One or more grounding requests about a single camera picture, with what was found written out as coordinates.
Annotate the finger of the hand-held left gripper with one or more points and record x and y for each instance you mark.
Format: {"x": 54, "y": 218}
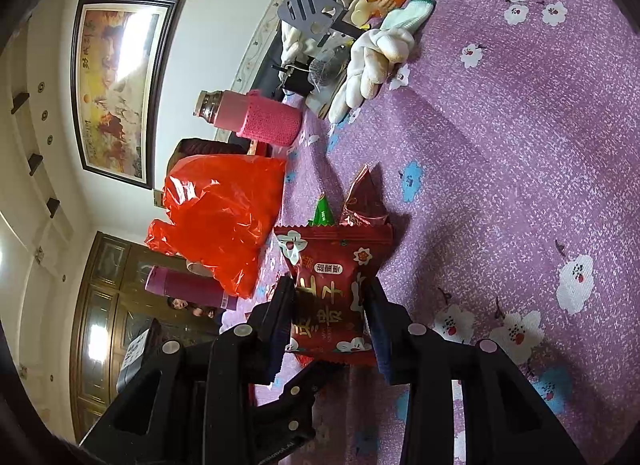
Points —
{"x": 295, "y": 405}

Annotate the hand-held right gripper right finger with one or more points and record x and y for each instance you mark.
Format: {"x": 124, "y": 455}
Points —
{"x": 380, "y": 340}

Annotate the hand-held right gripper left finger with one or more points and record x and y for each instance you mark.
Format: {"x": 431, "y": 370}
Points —
{"x": 280, "y": 315}

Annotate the red flower print snack packet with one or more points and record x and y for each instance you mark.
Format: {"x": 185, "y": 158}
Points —
{"x": 330, "y": 265}

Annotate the green snack packet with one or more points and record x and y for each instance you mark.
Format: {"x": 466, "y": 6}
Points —
{"x": 322, "y": 215}

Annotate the dark red foil snack packet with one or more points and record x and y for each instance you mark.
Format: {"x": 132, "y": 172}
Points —
{"x": 362, "y": 200}

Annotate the glass door wooden cabinet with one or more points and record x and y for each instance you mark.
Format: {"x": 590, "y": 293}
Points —
{"x": 100, "y": 305}

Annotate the purple thermos bottle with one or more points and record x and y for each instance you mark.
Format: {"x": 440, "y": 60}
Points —
{"x": 185, "y": 287}

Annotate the red plastic bag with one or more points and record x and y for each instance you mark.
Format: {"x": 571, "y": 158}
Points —
{"x": 220, "y": 225}

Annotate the brown fluffy cloth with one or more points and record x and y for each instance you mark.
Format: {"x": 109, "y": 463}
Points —
{"x": 200, "y": 147}

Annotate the pink bottle with knitted sleeve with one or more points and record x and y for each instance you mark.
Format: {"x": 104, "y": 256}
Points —
{"x": 260, "y": 117}

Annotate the purple floral tablecloth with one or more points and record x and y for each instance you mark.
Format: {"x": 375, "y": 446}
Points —
{"x": 500, "y": 170}

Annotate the black container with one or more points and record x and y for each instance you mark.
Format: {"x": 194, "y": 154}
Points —
{"x": 295, "y": 77}

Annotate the clear plastic bag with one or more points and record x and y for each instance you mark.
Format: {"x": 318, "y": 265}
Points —
{"x": 325, "y": 67}

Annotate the grey slotted spatula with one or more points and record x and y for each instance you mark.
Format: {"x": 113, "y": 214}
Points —
{"x": 302, "y": 7}

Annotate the white cloth with green trim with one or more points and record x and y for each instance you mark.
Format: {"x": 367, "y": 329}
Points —
{"x": 407, "y": 15}

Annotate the small dark wall shelf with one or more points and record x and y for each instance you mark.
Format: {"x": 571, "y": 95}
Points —
{"x": 52, "y": 205}
{"x": 19, "y": 101}
{"x": 35, "y": 162}

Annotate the framed wall painting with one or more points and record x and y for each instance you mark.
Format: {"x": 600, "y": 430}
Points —
{"x": 120, "y": 90}

